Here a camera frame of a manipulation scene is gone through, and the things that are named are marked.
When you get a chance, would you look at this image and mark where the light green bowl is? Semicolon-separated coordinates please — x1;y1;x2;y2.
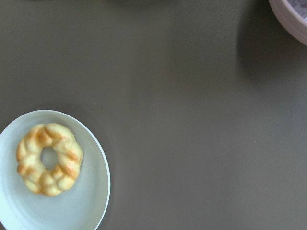
269;0;307;45

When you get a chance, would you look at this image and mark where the white chipped plate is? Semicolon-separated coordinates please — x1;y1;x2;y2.
0;110;110;230

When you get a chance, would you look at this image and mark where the braided golden donut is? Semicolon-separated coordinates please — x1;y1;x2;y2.
16;123;83;196

